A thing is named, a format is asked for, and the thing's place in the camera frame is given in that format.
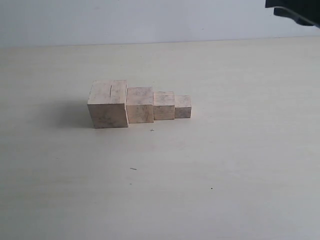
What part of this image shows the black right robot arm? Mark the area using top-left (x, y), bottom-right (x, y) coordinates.
top-left (265, 0), bottom-right (320, 28)

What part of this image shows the smallest wooden cube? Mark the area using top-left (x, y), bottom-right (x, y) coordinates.
top-left (174, 95), bottom-right (192, 119)

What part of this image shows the second largest wooden cube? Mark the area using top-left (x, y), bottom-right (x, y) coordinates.
top-left (126, 87), bottom-right (154, 124)

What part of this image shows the third largest wooden cube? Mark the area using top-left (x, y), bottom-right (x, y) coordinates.
top-left (153, 91), bottom-right (175, 121)

